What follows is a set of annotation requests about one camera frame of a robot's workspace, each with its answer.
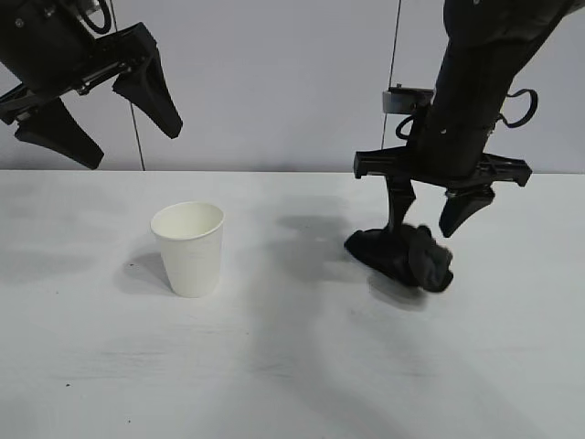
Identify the purple and black cloth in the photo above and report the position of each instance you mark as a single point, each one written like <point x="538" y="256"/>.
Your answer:
<point x="397" y="265"/>

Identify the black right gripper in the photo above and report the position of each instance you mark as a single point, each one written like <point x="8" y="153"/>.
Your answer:
<point x="452" y="151"/>

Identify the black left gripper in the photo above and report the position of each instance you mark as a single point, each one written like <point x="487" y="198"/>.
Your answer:
<point x="41" y="46"/>

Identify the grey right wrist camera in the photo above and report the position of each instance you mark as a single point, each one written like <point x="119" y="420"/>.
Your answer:
<point x="402" y="100"/>

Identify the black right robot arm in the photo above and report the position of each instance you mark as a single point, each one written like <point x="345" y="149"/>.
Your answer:
<point x="480" y="55"/>

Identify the white paper cup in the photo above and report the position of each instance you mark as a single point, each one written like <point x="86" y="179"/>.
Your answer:
<point x="192" y="260"/>

